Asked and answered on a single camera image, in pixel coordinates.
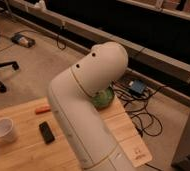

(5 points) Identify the wooden table board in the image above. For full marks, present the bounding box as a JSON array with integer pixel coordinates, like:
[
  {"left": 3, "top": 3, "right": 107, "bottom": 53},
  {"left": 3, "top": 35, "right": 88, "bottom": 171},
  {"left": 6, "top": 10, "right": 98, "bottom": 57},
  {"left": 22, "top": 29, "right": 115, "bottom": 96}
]
[{"left": 0, "top": 98, "right": 152, "bottom": 171}]

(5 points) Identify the power strip on floor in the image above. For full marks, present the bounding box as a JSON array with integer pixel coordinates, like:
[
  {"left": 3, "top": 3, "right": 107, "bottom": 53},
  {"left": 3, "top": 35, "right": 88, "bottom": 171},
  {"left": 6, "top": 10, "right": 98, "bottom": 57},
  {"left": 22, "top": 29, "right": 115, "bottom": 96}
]
[{"left": 11, "top": 33, "right": 35, "bottom": 48}]

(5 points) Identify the black cable at rail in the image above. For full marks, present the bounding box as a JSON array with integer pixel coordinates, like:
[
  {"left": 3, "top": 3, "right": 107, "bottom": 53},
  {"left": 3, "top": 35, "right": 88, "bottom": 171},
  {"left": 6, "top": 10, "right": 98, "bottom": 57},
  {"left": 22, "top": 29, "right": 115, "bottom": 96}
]
[{"left": 56, "top": 26, "right": 68, "bottom": 51}]

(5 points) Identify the white paper cup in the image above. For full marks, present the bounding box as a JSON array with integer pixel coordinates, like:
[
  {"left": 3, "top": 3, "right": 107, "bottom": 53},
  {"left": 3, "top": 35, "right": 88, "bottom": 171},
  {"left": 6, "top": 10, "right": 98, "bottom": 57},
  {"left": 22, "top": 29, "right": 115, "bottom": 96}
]
[{"left": 0, "top": 118, "right": 18, "bottom": 142}]

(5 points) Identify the black rectangular device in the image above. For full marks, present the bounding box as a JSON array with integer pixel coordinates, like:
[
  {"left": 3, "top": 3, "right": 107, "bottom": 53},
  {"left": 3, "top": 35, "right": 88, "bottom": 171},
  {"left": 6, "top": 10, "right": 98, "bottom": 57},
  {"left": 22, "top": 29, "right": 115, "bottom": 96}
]
[{"left": 39, "top": 122, "right": 55, "bottom": 144}]

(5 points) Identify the blue power adapter box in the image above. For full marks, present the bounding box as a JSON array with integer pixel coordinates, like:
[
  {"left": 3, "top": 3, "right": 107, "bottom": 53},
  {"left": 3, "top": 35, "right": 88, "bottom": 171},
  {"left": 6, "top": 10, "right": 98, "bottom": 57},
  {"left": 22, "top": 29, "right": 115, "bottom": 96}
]
[{"left": 128, "top": 80, "right": 146, "bottom": 96}]

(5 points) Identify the green ceramic bowl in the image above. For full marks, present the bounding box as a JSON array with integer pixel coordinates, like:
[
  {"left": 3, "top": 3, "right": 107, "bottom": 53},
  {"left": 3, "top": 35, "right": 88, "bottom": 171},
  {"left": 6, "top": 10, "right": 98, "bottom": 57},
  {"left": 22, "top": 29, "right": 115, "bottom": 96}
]
[{"left": 92, "top": 87, "right": 114, "bottom": 109}]

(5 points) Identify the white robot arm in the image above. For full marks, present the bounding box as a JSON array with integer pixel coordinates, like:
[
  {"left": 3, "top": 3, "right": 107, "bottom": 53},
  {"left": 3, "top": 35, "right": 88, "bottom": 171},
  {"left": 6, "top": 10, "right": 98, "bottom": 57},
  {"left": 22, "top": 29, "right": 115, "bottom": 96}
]
[{"left": 48, "top": 42, "right": 135, "bottom": 171}]

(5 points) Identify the orange marker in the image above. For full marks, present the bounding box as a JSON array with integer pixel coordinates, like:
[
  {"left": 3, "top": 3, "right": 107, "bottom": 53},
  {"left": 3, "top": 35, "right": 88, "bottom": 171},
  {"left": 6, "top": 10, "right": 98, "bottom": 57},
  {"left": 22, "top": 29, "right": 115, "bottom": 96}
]
[{"left": 35, "top": 106, "right": 51, "bottom": 115}]

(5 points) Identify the black cable bundle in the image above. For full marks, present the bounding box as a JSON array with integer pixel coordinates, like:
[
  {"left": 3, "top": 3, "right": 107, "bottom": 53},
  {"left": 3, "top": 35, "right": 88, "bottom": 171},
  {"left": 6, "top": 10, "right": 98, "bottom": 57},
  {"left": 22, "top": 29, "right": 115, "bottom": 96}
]
[{"left": 112, "top": 76, "right": 164, "bottom": 138}]

